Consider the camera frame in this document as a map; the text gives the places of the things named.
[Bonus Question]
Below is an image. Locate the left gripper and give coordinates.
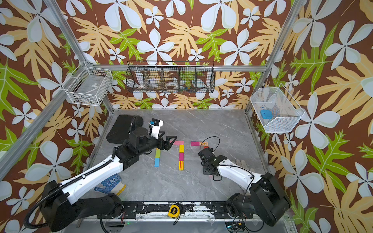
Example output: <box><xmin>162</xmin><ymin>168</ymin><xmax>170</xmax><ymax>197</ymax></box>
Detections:
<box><xmin>137</xmin><ymin>130</ymin><xmax>176</xmax><ymax>157</ymax></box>

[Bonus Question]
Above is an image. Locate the green block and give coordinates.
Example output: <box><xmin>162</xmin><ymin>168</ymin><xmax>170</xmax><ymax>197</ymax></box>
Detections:
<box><xmin>155</xmin><ymin>149</ymin><xmax>161</xmax><ymax>159</ymax></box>

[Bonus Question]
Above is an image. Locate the magenta block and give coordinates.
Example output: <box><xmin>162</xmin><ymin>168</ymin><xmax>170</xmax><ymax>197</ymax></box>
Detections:
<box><xmin>191</xmin><ymin>141</ymin><xmax>200</xmax><ymax>146</ymax></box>
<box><xmin>179</xmin><ymin>152</ymin><xmax>184</xmax><ymax>161</ymax></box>

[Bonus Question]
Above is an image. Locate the blue block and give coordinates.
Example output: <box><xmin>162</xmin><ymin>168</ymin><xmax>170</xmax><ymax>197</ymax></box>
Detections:
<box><xmin>154</xmin><ymin>158</ymin><xmax>160</xmax><ymax>168</ymax></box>

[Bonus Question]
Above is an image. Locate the yellow red striped block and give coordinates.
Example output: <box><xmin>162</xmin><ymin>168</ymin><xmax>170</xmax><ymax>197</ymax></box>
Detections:
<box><xmin>179</xmin><ymin>161</ymin><xmax>184</xmax><ymax>170</ymax></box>

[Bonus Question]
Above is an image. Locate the pink block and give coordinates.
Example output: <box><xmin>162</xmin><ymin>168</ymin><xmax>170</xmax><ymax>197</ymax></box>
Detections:
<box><xmin>174</xmin><ymin>141</ymin><xmax>184</xmax><ymax>146</ymax></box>

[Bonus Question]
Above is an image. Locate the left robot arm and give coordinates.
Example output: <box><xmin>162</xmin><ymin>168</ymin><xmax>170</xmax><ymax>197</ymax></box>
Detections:
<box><xmin>23</xmin><ymin>127</ymin><xmax>177</xmax><ymax>232</ymax></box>

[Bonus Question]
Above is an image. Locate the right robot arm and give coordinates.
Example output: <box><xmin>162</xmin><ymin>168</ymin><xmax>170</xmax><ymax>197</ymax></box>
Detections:
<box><xmin>198</xmin><ymin>148</ymin><xmax>291</xmax><ymax>227</ymax></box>

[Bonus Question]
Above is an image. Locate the black plastic case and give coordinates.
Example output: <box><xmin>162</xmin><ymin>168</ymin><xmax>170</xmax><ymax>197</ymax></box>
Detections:
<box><xmin>106</xmin><ymin>115</ymin><xmax>143</xmax><ymax>145</ymax></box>

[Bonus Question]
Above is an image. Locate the white work glove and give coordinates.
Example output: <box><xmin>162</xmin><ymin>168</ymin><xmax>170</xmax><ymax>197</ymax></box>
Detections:
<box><xmin>235</xmin><ymin>159</ymin><xmax>255</xmax><ymax>173</ymax></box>

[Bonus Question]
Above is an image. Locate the blue knit glove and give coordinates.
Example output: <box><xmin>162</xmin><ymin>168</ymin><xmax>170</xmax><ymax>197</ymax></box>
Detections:
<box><xmin>94</xmin><ymin>173</ymin><xmax>126</xmax><ymax>196</ymax></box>

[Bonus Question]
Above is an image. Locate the yellow tape measure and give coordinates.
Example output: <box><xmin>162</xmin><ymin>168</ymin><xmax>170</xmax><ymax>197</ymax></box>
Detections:
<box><xmin>167</xmin><ymin>204</ymin><xmax>181</xmax><ymax>219</ymax></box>

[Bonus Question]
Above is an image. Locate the blue object in basket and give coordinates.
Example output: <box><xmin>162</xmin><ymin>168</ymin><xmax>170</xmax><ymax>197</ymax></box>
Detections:
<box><xmin>260</xmin><ymin>109</ymin><xmax>274</xmax><ymax>120</ymax></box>

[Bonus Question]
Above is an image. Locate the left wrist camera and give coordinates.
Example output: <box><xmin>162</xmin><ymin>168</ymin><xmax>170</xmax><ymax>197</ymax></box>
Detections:
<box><xmin>149</xmin><ymin>118</ymin><xmax>164</xmax><ymax>139</ymax></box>

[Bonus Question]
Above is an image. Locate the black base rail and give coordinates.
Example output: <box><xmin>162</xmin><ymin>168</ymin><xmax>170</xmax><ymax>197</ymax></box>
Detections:
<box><xmin>103</xmin><ymin>201</ymin><xmax>255</xmax><ymax>221</ymax></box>

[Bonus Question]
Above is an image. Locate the black wire basket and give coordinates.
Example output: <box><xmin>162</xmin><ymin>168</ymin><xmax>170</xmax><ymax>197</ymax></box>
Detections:
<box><xmin>124</xmin><ymin>60</ymin><xmax>216</xmax><ymax>93</ymax></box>

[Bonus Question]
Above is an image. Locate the white wire basket left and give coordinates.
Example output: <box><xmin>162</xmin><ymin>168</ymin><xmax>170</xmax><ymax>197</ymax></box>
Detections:
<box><xmin>63</xmin><ymin>62</ymin><xmax>113</xmax><ymax>106</ymax></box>

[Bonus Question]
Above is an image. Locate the white wire basket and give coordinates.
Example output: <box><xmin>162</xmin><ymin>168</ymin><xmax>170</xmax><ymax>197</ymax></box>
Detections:
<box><xmin>250</xmin><ymin>85</ymin><xmax>305</xmax><ymax>134</ymax></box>
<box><xmin>63</xmin><ymin>62</ymin><xmax>113</xmax><ymax>106</ymax></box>

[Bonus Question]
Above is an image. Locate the white wire basket right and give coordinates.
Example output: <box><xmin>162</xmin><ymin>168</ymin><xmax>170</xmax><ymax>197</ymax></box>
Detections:
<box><xmin>250</xmin><ymin>85</ymin><xmax>305</xmax><ymax>134</ymax></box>

